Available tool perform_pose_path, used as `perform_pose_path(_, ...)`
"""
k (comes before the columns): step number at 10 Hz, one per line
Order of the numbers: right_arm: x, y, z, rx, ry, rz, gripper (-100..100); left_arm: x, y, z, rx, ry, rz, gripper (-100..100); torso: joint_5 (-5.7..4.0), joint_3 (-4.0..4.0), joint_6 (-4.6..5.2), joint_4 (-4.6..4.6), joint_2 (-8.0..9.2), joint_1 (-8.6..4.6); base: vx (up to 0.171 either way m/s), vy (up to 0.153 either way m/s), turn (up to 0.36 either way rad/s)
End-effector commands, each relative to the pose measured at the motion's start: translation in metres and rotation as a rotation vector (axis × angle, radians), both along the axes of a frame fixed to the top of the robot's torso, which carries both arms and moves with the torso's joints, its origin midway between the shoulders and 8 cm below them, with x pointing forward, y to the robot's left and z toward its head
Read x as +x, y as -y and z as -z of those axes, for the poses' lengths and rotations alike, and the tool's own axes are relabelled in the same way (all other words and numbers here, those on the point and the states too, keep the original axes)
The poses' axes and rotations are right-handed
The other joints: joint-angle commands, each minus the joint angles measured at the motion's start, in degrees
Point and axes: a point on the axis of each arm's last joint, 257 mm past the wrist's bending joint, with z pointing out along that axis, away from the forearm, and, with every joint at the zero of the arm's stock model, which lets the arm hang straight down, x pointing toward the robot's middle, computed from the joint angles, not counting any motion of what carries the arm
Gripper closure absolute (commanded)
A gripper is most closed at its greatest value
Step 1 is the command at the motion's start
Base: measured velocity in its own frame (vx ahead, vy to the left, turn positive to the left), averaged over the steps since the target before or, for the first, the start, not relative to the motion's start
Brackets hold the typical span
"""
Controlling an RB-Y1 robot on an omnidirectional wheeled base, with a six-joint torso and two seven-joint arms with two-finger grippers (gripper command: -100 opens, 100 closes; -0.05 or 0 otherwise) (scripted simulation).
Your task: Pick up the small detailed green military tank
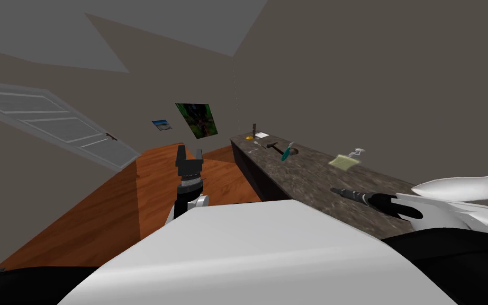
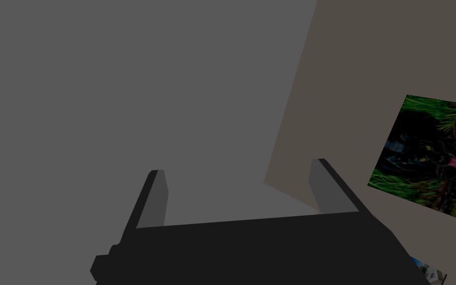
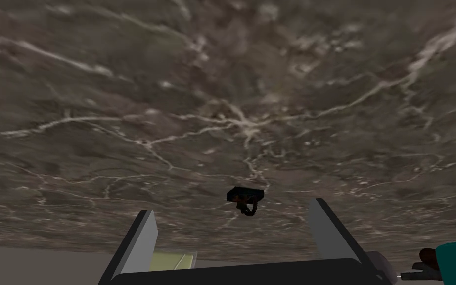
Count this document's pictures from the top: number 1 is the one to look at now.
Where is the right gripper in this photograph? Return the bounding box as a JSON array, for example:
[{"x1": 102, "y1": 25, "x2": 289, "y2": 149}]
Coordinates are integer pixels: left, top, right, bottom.
[{"x1": 330, "y1": 188, "x2": 399, "y2": 209}]

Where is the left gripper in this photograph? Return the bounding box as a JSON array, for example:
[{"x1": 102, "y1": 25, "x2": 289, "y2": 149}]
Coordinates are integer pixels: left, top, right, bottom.
[{"x1": 175, "y1": 145, "x2": 205, "y2": 178}]

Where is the black hammer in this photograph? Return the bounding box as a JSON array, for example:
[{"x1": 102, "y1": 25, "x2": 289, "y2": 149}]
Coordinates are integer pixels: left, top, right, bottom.
[{"x1": 260, "y1": 141, "x2": 286, "y2": 156}]

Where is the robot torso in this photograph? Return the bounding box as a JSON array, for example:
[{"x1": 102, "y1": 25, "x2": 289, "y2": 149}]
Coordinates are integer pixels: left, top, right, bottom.
[{"x1": 57, "y1": 199, "x2": 459, "y2": 305}]

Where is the white panelled door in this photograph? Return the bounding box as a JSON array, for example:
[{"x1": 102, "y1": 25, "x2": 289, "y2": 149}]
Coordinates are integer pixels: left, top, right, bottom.
[{"x1": 0, "y1": 79, "x2": 142, "y2": 172}]

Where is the green wall picture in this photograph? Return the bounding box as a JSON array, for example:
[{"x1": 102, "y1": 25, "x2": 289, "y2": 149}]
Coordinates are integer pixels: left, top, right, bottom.
[{"x1": 175, "y1": 103, "x2": 219, "y2": 140}]

